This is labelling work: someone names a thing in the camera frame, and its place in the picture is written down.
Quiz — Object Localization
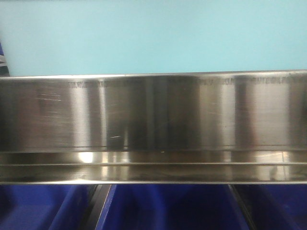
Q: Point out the dark blue bin upper left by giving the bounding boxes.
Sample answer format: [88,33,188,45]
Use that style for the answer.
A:
[0,46,10,77]

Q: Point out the steel divider rail left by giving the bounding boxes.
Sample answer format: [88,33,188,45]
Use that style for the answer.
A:
[79,184,112,230]

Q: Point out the dark blue bin lower right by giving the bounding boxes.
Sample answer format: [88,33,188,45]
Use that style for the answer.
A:
[235,184,307,230]

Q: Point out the stainless steel shelf front rail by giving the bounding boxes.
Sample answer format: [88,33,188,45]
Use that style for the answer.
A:
[0,69,307,184]

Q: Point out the dark blue bin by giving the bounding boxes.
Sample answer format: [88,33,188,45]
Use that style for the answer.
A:
[0,46,10,77]
[235,184,307,230]
[0,185,89,230]
[96,184,248,230]

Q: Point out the dark blue bin lower middle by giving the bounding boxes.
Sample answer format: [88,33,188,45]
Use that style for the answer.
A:
[96,184,248,230]

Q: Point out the light blue plastic bin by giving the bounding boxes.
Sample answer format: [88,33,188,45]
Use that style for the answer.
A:
[0,0,307,76]

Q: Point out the dark blue bin lower left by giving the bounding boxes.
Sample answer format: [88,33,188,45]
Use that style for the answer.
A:
[0,185,89,230]

